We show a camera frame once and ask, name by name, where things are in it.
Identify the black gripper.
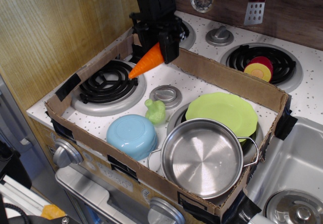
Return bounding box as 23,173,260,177
130,0,187,64

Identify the orange toy carrot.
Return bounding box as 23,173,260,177
128,42,164,79

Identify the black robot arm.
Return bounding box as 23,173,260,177
130,0,182,64

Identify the light green plastic plate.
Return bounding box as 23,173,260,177
185,92,258,137

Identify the silver centre stove knob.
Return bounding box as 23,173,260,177
149,85,182,109

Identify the silver stove knob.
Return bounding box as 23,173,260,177
149,85,182,109
205,26,234,46

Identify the silver back stove knob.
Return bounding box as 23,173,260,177
205,26,234,46

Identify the front left black burner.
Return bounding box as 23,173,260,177
71,59,146,117

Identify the green toy vegetable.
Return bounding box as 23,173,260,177
144,99,166,125

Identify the light blue plastic bowl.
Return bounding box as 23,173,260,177
106,115,158,160

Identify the red yellow toy fruit half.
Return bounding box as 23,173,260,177
244,56,274,82

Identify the stainless steel pot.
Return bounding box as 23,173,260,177
159,118,259,199

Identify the back right black burner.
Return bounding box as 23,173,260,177
220,43,303,93

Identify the left silver oven knob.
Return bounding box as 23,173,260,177
53,138,83,168

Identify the silver oven knob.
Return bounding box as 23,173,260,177
53,138,83,168
147,197,186,224

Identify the right silver oven knob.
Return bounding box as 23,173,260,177
147,197,186,224

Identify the brown cardboard fence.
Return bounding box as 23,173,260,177
45,35,291,219

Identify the stainless steel sink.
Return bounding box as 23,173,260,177
247,118,322,223

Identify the orange cloth scrap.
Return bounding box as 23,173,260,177
40,204,66,220

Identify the silver sink drain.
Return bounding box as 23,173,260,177
264,189,322,223

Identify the silver oven door handle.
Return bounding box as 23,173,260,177
56,166,141,223

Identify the black cable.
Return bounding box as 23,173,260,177
4,203,31,224

